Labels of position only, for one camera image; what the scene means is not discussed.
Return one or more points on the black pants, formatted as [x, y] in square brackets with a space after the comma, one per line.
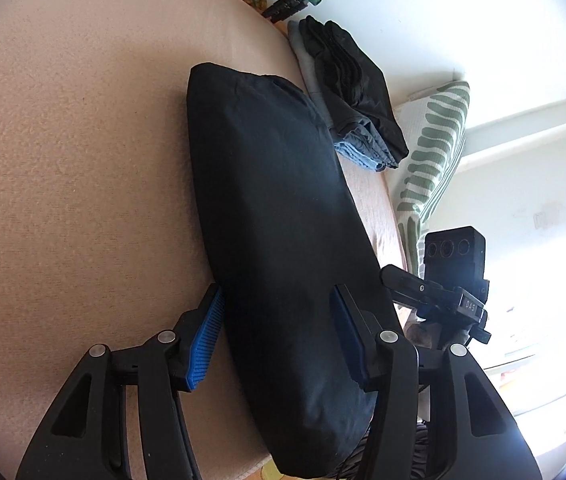
[281, 230]

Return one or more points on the black camera module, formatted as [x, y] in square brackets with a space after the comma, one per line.
[455, 258]

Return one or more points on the stack of folded clothes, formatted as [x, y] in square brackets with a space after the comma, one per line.
[350, 92]

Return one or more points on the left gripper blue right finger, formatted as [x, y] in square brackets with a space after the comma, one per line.
[354, 329]

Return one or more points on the green white striped pillow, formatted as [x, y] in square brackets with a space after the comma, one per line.
[434, 129]

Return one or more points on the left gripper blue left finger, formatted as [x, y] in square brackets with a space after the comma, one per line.
[197, 333]

